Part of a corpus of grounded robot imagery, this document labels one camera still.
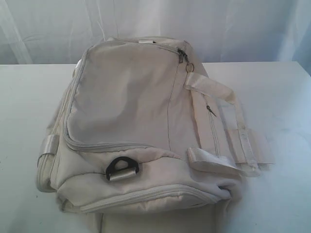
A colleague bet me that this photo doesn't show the beige fabric duffel bag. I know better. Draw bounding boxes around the beige fabric duffel bag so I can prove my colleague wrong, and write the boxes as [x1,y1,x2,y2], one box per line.
[36,37,273,233]

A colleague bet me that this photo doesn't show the metal key ring zipper pull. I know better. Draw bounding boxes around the metal key ring zipper pull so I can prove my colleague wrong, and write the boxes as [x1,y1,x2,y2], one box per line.
[186,63,194,73]

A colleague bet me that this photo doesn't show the black plastic D-ring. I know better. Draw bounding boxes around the black plastic D-ring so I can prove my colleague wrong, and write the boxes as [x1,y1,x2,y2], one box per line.
[105,157,139,182]

